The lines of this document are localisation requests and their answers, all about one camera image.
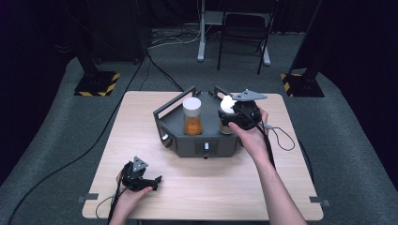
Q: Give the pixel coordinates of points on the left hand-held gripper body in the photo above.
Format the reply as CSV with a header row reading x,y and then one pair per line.
x,y
133,178

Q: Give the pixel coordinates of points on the grey table edge bracket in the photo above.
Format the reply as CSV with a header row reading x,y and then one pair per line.
x,y
319,201
88,197

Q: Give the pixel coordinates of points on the white desk frame leg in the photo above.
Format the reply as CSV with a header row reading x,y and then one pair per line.
x,y
266,57
202,37

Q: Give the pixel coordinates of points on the person's left hand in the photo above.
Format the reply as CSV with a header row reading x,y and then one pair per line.
x,y
126,201

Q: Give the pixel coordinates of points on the dark grey corner rack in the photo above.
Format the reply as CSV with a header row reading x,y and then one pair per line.
x,y
175,123

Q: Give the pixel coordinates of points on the orange spice jar white lid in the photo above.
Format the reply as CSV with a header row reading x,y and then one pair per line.
x,y
192,120

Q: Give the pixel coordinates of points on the black folding chair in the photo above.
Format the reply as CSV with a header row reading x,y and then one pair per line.
x,y
247,25

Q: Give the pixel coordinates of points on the person's right hand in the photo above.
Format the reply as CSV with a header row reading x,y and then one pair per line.
x,y
253,140

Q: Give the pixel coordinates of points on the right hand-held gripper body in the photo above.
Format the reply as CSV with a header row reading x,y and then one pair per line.
x,y
248,114

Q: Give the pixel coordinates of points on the black stand hazard-striped base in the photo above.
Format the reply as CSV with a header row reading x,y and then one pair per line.
x,y
302,85
97,83

